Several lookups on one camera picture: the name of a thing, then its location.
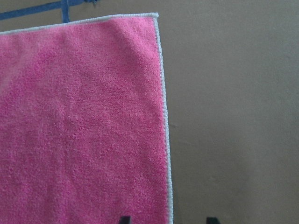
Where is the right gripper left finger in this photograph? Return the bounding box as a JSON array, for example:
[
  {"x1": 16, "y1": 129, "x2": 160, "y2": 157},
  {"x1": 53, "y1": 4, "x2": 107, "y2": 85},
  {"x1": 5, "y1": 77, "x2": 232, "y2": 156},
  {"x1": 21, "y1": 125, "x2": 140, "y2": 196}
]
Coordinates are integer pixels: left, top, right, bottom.
[{"x1": 119, "y1": 216, "x2": 131, "y2": 224}]

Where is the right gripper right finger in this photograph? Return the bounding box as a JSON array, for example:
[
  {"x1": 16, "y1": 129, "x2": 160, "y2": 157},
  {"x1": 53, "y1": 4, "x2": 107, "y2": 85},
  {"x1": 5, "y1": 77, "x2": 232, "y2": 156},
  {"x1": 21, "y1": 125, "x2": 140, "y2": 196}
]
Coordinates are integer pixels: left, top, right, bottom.
[{"x1": 206, "y1": 217, "x2": 221, "y2": 224}]

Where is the pink and grey towel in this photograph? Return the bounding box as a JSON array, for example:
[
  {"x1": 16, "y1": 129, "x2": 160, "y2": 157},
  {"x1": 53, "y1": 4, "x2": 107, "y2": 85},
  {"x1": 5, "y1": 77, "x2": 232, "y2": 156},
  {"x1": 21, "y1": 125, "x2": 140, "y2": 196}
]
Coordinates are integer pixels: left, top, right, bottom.
[{"x1": 0, "y1": 13, "x2": 173, "y2": 224}]

